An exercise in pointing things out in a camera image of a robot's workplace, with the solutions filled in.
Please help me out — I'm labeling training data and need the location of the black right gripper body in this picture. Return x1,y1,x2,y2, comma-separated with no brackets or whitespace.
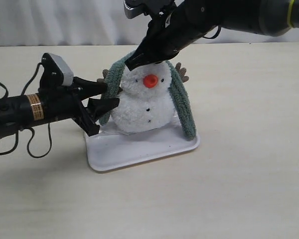
143,0,222,61

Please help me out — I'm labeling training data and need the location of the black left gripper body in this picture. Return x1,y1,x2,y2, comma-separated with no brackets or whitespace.
38,52,100,137

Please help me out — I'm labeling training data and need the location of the green knitted scarf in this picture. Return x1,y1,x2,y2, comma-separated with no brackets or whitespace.
99,51,197,141

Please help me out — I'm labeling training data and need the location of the white plastic tray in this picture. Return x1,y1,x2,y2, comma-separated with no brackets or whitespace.
84,128,201,172

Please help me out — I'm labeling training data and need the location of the white plush snowman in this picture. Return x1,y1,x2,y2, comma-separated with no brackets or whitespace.
96,61,190,133

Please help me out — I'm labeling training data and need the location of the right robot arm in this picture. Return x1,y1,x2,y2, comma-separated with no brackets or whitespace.
124,0,299,70

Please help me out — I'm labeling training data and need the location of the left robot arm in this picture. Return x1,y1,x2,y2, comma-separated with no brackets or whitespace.
0,53,120,139

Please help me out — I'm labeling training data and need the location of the white curtain backdrop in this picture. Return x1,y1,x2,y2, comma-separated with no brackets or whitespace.
0,0,299,47

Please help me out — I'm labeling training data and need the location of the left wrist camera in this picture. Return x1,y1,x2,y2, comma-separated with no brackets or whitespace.
40,52,74,88

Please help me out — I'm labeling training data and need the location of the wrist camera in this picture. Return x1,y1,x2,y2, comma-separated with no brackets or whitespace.
123,0,176,19
40,52,74,88

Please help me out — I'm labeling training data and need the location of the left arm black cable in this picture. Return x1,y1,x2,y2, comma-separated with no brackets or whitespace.
0,62,53,158

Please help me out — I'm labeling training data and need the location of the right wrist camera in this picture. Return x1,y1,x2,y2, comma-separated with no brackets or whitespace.
123,0,176,19

